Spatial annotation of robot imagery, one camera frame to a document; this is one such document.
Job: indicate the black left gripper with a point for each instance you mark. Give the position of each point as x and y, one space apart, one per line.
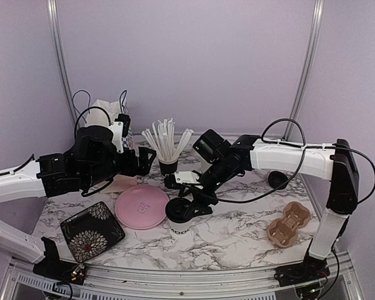
144 165

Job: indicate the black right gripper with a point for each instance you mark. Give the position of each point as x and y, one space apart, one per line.
197 202

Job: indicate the stack of black lids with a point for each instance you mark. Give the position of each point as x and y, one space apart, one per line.
277 180

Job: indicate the white paper coffee cup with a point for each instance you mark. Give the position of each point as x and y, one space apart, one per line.
179 228

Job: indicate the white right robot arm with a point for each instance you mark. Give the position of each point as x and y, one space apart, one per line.
234 236

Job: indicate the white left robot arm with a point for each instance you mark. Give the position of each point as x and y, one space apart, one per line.
23 214

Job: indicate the bundle of wrapped white straws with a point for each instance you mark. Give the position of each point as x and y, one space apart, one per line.
161 137

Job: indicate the black cup holding straws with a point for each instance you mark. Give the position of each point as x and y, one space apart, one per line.
168 167

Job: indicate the pink round plate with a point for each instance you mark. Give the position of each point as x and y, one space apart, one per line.
141 207

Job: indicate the blue checkered paper bag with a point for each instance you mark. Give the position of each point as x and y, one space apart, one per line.
94 117

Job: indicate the black floral square plate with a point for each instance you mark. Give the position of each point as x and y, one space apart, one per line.
91 232

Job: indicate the brown cardboard cup carrier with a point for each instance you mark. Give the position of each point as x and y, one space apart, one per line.
283 231

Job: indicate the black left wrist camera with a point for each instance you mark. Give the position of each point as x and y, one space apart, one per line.
108 137

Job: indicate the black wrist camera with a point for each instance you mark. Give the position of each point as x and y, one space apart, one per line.
211 146
108 137

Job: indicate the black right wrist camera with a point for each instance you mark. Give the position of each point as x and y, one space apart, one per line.
211 146

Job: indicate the left aluminium frame post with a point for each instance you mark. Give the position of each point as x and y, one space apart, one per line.
52 10

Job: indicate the aluminium frame post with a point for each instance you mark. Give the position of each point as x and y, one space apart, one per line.
309 57
52 10

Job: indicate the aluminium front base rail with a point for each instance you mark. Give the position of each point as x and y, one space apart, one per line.
104 282

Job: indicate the right aluminium frame post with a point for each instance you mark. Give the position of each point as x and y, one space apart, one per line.
309 57

